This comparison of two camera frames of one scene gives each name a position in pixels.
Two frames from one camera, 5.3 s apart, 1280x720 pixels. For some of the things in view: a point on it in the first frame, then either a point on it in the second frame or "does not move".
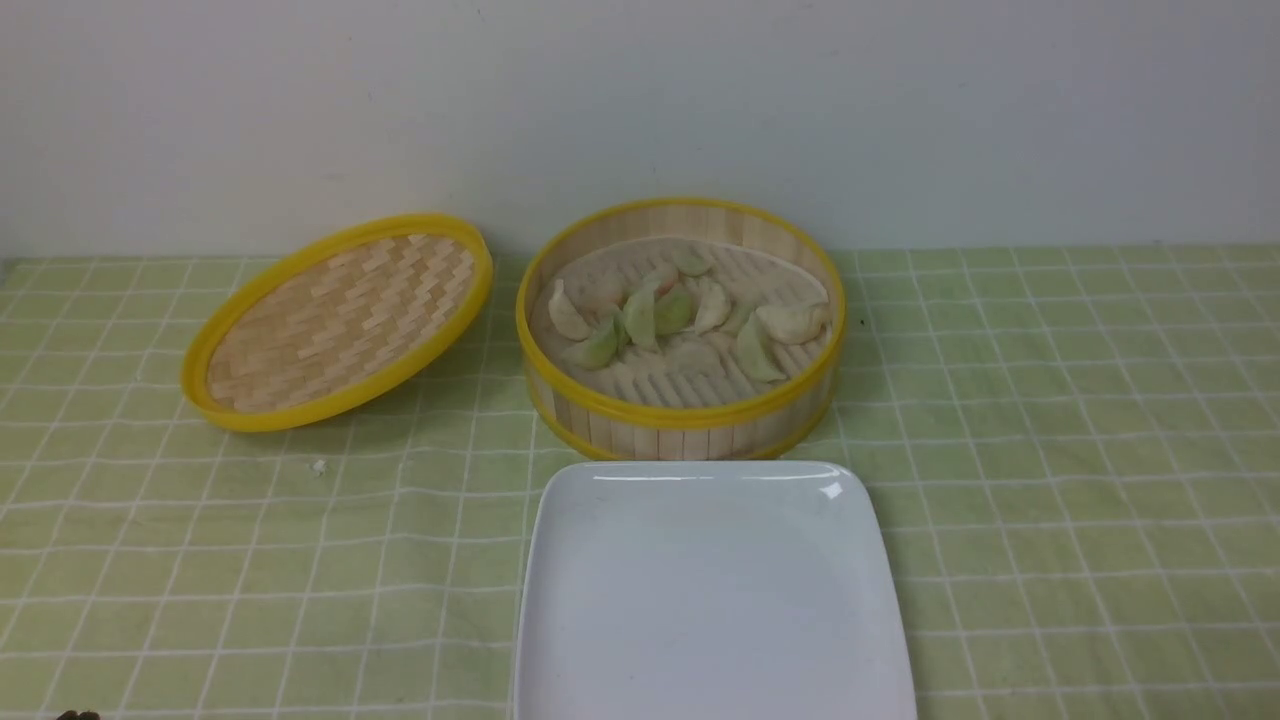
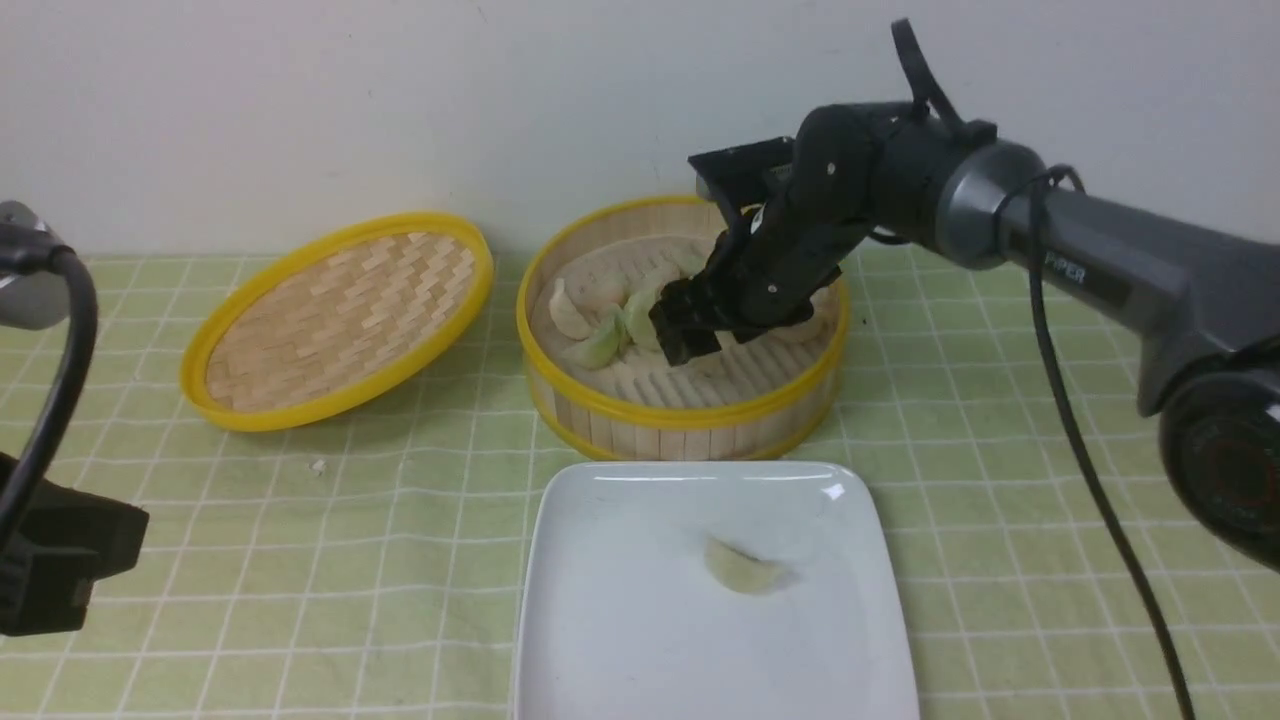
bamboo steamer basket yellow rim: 680,330 does not move
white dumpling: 795,322 to 747,573
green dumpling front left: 596,351 does not move
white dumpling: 567,316 does not move
